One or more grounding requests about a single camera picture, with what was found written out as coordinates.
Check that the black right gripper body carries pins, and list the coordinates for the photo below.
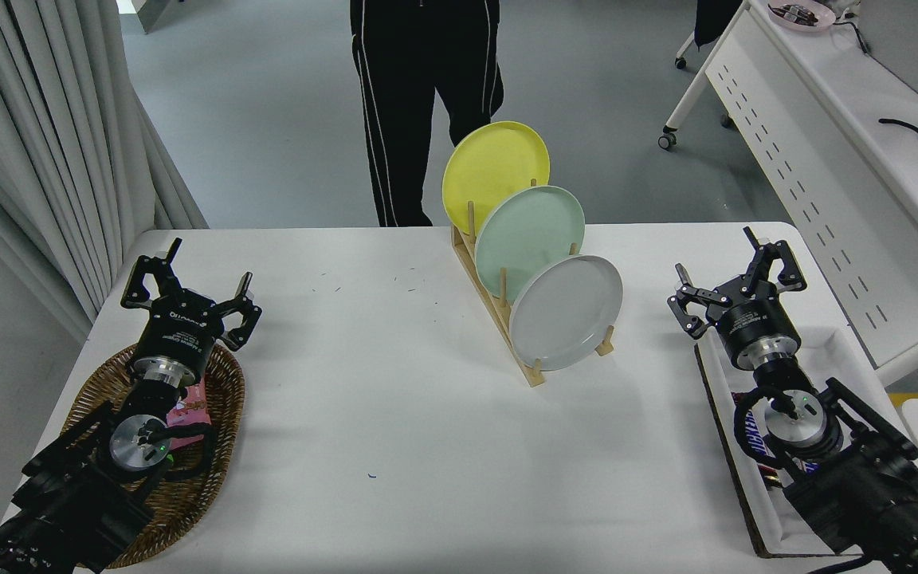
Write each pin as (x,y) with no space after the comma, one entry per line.
(758,323)

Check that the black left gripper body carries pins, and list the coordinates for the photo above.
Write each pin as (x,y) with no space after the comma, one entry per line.
(180,331)

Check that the grey plate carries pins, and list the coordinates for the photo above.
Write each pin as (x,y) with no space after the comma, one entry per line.
(566,315)

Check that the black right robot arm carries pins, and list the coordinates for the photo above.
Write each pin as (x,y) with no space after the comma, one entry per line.
(865,494)

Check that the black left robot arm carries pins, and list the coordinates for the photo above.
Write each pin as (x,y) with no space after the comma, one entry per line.
(68,494)

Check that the pale green plate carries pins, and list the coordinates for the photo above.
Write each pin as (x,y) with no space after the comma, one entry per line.
(527,239)

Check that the wooden plate rack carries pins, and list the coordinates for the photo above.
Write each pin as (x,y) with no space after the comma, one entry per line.
(533,378)

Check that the yellow plate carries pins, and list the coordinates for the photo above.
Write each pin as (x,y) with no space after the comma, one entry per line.
(491,171)

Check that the pink plate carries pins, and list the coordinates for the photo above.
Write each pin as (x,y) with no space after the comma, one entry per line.
(821,20)

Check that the brown wicker basket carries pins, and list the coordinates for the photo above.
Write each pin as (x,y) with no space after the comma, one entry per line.
(220,399)

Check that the pink snack packet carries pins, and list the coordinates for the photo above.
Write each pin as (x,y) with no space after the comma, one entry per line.
(192,410)

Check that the white tray with brown edge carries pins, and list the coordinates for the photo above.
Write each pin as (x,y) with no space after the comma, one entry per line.
(833,351)

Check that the white desk with slotted panel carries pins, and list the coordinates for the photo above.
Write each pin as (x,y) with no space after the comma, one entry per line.
(786,135)

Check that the grey curtain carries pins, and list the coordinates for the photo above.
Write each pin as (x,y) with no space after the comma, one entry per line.
(29,119)

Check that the grey laptop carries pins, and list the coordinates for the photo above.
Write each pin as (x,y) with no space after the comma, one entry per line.
(913,48)

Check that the person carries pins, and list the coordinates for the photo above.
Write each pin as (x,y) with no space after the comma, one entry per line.
(395,80)

